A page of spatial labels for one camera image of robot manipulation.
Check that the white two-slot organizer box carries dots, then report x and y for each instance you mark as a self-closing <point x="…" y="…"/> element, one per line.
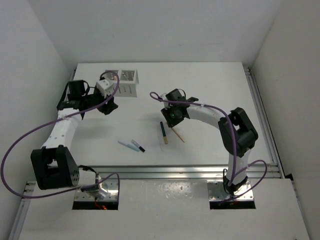
<point x="126" y="88"/>

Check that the aluminium right side rail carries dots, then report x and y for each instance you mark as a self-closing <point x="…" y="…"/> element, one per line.
<point x="263" y="120"/>

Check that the white light-blue makeup pen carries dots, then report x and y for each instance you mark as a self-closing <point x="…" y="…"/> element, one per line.
<point x="128" y="145"/>

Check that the dark green gold makeup pen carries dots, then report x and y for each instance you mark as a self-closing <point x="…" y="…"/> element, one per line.
<point x="163" y="133"/>

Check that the aluminium rail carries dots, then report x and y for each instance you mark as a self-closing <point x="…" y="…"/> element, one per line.
<point x="185" y="172"/>
<point x="263" y="120"/>

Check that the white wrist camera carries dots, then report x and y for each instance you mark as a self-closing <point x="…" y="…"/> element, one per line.
<point x="165" y="100"/>
<point x="105" y="87"/>

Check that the gold slim makeup pen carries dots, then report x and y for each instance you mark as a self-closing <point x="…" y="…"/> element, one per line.
<point x="178" y="135"/>

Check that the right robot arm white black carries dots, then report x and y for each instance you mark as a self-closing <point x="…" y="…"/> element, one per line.
<point x="236" y="130"/>

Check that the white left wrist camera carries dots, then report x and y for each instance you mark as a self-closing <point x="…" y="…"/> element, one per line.
<point x="105" y="87"/>

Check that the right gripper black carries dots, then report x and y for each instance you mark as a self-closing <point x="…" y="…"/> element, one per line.
<point x="171" y="122"/>

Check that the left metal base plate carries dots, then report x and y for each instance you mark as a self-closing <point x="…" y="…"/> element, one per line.
<point x="106" y="192"/>

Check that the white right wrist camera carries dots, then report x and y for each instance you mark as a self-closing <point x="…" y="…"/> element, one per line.
<point x="165" y="100"/>

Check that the aluminium front rail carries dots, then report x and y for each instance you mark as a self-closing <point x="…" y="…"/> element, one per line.
<point x="185" y="172"/>

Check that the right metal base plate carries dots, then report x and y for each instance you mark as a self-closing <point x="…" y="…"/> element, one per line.
<point x="217" y="193"/>

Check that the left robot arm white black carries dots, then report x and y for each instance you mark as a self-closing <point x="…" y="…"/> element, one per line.
<point x="53" y="164"/>

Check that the silver black-capped makeup pen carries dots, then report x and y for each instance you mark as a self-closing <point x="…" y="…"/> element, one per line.
<point x="138" y="146"/>

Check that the thin white eyeliner pencil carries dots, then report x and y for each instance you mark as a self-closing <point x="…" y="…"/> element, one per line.
<point x="160" y="137"/>

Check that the metal base plate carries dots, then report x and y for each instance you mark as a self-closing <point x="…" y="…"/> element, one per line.
<point x="106" y="192"/>
<point x="217" y="193"/>

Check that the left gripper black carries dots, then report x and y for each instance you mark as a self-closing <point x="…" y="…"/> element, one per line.
<point x="104" y="108"/>

